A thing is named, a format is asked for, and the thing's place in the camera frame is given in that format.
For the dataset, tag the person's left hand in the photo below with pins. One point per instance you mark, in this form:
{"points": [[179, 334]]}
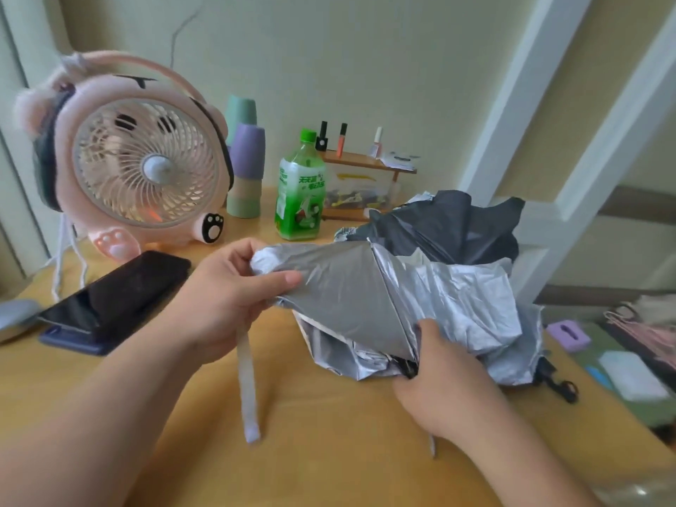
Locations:
{"points": [[222, 306]]}

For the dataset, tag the person's right hand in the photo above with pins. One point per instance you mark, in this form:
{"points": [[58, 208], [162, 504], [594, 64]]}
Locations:
{"points": [[449, 401]]}

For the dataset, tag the person's left thumb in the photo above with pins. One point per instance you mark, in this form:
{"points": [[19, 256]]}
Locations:
{"points": [[277, 285]]}

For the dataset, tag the person's right thumb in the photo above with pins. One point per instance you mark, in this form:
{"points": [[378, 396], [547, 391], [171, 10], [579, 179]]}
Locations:
{"points": [[433, 343]]}

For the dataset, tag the silver and black folding umbrella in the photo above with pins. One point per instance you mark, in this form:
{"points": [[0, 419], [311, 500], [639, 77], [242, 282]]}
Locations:
{"points": [[369, 290]]}

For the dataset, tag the person's right forearm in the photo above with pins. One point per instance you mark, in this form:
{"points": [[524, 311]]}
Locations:
{"points": [[523, 469]]}

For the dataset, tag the person's left forearm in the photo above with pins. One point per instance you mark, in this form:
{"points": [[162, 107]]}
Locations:
{"points": [[90, 427]]}

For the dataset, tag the light green cup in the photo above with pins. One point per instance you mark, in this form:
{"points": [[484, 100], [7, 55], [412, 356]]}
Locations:
{"points": [[244, 208]]}

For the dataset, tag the green drink bottle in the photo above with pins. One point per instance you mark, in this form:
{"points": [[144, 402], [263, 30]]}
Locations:
{"points": [[301, 195]]}

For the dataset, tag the beige cup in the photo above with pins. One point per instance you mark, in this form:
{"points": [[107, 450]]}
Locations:
{"points": [[245, 188]]}

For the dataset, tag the clear box of small items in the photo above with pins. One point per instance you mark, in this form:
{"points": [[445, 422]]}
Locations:
{"points": [[354, 192]]}

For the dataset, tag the purple small box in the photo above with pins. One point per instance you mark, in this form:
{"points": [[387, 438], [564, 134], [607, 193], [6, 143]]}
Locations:
{"points": [[568, 336]]}

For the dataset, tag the purple cup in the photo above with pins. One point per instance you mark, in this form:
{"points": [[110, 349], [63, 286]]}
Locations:
{"points": [[248, 150]]}

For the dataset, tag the small wooden shelf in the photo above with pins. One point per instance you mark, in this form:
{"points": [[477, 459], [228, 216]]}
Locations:
{"points": [[364, 161]]}

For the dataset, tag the black nail polish bottle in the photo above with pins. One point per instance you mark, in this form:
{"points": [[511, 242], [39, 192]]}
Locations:
{"points": [[322, 138]]}

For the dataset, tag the orange lip gloss tube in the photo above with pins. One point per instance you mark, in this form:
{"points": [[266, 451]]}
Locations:
{"points": [[341, 139]]}

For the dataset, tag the black smartphone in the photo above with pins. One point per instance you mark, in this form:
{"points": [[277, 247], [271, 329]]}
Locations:
{"points": [[116, 300]]}

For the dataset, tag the blue small item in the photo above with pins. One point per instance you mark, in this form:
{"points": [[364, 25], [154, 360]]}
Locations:
{"points": [[599, 378]]}

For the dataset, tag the pink nail polish bottle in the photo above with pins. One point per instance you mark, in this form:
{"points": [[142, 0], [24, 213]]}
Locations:
{"points": [[376, 145]]}

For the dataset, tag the teal green cup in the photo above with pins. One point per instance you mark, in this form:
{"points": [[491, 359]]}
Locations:
{"points": [[241, 113]]}

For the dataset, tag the white paper packet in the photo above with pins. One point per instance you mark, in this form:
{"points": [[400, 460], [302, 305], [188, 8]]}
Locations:
{"points": [[401, 161]]}

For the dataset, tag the pink desk fan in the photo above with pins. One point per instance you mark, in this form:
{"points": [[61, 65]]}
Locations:
{"points": [[145, 168]]}

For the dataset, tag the white flat box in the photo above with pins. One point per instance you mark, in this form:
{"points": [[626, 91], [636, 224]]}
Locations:
{"points": [[633, 375]]}

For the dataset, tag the white bed ladder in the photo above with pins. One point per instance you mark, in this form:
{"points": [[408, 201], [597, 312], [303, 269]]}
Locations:
{"points": [[560, 153]]}

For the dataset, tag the clear plastic object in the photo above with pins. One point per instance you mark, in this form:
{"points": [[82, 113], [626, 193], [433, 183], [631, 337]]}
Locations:
{"points": [[639, 491]]}

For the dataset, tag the grey rounded object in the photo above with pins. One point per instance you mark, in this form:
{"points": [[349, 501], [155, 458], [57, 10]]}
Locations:
{"points": [[16, 317]]}

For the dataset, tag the pink plush headphones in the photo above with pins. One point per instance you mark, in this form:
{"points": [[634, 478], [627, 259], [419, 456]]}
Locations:
{"points": [[45, 153]]}

